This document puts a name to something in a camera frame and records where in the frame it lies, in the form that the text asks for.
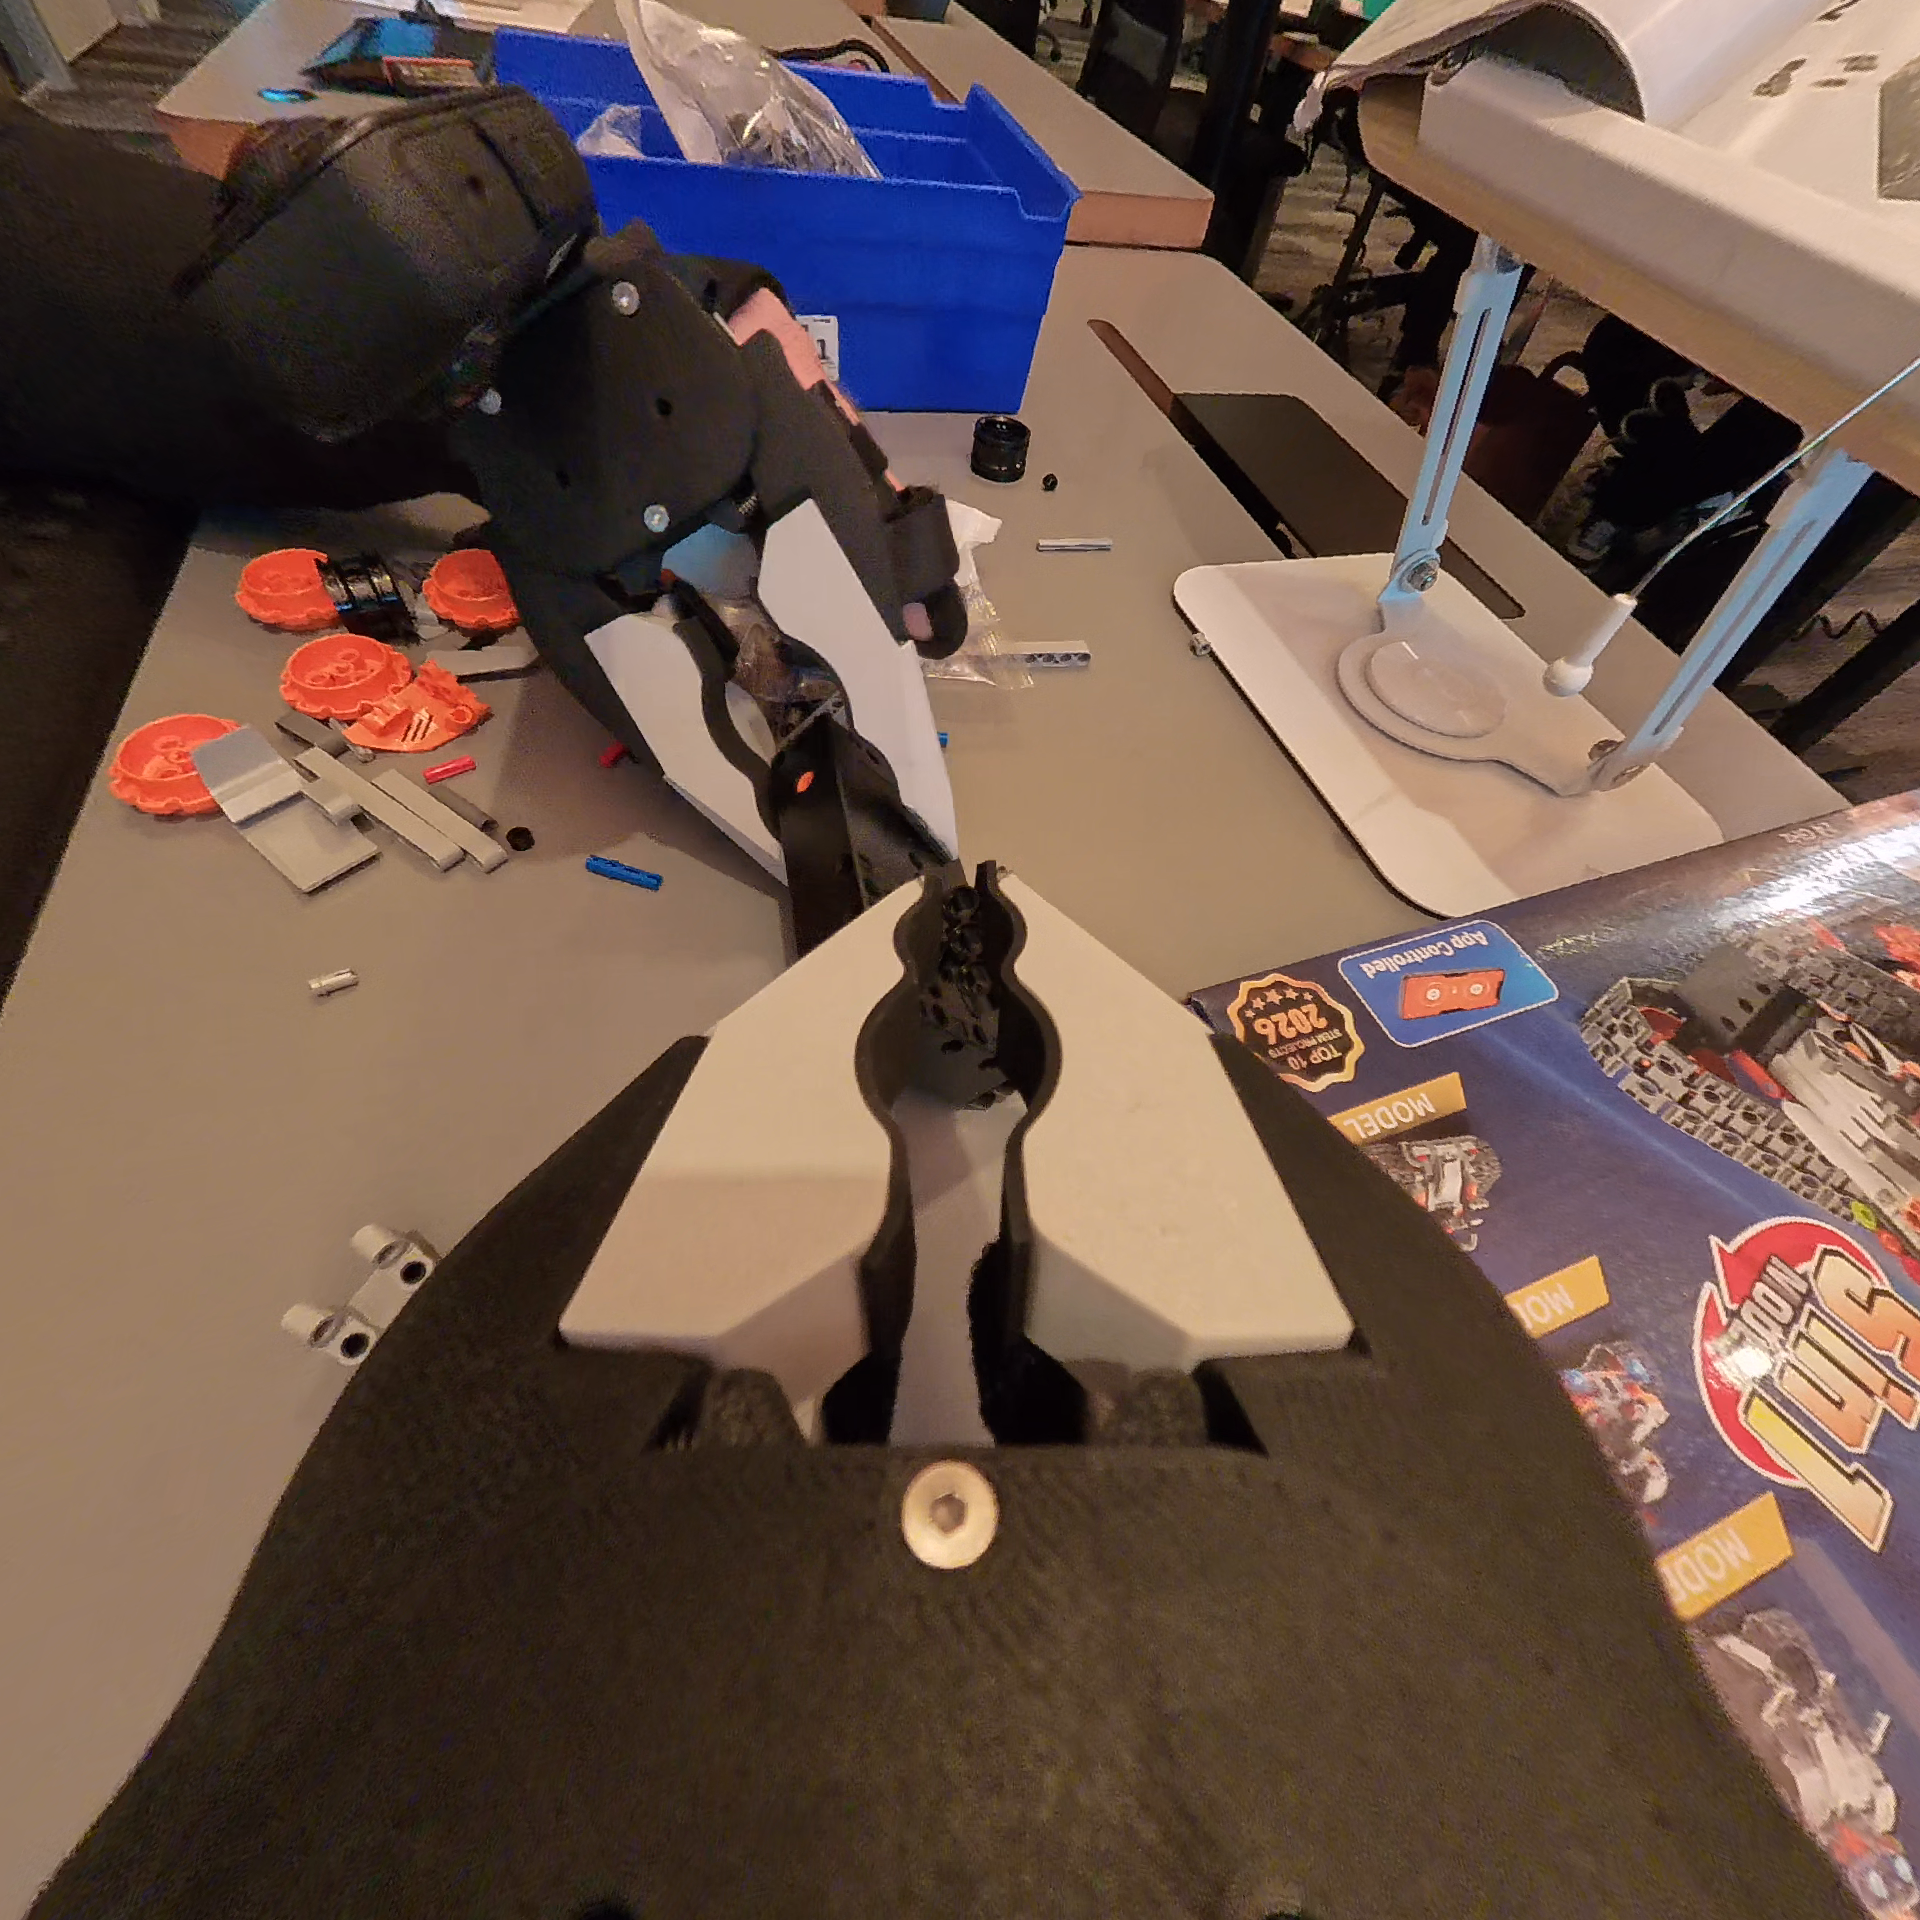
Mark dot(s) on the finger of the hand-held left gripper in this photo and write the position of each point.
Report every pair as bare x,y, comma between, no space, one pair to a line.
645,692
854,644

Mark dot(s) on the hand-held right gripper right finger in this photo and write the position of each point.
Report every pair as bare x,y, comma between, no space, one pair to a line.
1155,1186

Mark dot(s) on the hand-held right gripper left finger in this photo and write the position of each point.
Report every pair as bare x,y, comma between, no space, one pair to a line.
753,1186

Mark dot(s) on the black perforated building block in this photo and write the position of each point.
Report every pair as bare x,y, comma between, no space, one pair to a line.
838,837

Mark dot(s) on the person's left forearm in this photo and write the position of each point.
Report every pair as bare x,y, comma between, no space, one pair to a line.
90,302

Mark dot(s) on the person's left hand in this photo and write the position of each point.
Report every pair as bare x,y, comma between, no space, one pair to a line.
780,340

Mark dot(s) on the torn clear plastic bag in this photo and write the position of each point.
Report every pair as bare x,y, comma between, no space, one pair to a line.
981,629

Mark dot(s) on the blue pin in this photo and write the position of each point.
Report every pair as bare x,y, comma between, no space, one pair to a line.
624,871

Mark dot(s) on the orange gear wheel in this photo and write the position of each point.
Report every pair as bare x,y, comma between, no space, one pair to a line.
285,590
172,763
472,590
344,676

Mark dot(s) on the orange angular part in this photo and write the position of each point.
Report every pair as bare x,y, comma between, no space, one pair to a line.
429,716

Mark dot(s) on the grey axle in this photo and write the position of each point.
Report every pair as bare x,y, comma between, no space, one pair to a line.
1072,544

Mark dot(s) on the small black wheel hub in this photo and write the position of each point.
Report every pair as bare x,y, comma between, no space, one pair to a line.
1002,451

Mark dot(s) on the grey long beams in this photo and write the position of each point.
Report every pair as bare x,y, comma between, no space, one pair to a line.
407,803

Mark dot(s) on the black and blue part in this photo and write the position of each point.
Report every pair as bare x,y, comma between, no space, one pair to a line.
368,590

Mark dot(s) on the blue plastic bin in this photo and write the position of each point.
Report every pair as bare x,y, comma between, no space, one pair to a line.
900,286

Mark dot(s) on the clear bag of parts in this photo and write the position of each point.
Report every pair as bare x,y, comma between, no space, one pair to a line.
721,90

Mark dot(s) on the light grey connector piece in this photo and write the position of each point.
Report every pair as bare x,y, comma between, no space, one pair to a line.
384,1259

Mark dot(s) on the grey bushing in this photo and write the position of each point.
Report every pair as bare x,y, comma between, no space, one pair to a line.
335,984

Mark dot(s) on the blue robot kit box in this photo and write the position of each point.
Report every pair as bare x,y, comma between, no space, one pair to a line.
1648,1201

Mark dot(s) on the printed task sheet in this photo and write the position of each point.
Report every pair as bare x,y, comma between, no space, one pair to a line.
1799,118

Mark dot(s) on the white metal stand frame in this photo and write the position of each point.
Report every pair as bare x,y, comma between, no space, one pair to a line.
1434,707

